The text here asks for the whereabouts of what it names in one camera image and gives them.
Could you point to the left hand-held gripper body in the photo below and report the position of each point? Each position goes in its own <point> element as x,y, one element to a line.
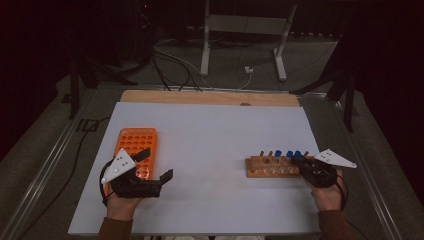
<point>118,166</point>

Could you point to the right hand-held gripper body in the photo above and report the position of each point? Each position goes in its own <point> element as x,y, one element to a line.
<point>320,175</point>

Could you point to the blue-capped glass test tube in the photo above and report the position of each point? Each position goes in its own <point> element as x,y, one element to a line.
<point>297,153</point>
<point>289,153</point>
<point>277,153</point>

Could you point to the orange plastic tube rack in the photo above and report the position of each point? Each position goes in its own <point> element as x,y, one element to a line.
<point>136,140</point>

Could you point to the wooden test tube rack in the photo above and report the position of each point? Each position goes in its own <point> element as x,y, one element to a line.
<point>260,171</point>

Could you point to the person's right hand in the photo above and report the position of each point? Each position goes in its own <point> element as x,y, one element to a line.
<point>328,198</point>

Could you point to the person's left hand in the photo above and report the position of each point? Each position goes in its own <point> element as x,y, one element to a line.
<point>120,208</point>

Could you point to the black stand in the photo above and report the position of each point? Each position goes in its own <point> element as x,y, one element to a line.
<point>74,93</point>
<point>349,106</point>

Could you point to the white plug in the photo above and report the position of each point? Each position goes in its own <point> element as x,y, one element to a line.
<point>248,70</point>

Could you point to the grey metal stand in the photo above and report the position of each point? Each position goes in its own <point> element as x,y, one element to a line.
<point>246,25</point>

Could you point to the black floor bracket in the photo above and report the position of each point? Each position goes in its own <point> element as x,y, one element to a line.
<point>80,125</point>

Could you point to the aluminium table frame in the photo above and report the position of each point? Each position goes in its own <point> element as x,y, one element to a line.
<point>50,156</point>

